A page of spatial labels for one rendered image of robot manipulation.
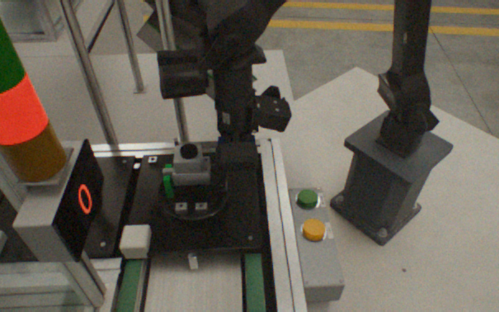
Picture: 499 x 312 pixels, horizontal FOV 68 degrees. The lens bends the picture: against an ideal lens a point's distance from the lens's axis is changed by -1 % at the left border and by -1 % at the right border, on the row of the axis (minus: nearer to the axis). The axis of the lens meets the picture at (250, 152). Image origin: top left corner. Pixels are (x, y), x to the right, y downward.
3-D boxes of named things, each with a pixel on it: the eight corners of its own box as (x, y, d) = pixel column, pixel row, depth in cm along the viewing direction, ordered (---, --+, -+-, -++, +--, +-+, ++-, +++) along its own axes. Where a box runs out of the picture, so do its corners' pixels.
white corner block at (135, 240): (153, 236, 68) (149, 223, 65) (150, 258, 65) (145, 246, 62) (128, 237, 68) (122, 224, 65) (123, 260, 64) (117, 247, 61)
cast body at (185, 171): (210, 167, 70) (208, 139, 65) (209, 185, 67) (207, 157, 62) (165, 168, 70) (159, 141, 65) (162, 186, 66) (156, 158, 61)
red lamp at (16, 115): (55, 109, 36) (35, 64, 33) (37, 144, 32) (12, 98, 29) (3, 111, 36) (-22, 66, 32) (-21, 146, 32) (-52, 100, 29)
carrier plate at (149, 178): (254, 157, 82) (254, 149, 81) (262, 253, 65) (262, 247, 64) (144, 161, 81) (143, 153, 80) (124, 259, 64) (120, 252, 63)
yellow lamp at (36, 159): (72, 146, 40) (56, 110, 36) (58, 182, 36) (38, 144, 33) (25, 148, 39) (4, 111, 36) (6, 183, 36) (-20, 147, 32)
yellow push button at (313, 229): (322, 224, 69) (323, 217, 68) (326, 242, 67) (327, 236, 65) (300, 224, 69) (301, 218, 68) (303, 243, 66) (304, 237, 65)
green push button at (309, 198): (315, 194, 74) (316, 188, 73) (318, 210, 72) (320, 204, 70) (295, 195, 74) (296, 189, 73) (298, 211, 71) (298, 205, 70)
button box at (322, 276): (317, 204, 79) (322, 185, 75) (340, 300, 64) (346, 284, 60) (284, 205, 79) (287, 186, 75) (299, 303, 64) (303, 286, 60)
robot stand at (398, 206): (421, 210, 83) (455, 144, 69) (382, 248, 76) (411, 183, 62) (367, 173, 91) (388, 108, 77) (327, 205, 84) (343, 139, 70)
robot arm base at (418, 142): (424, 143, 69) (435, 118, 65) (404, 159, 66) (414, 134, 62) (392, 125, 73) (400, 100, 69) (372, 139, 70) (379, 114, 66)
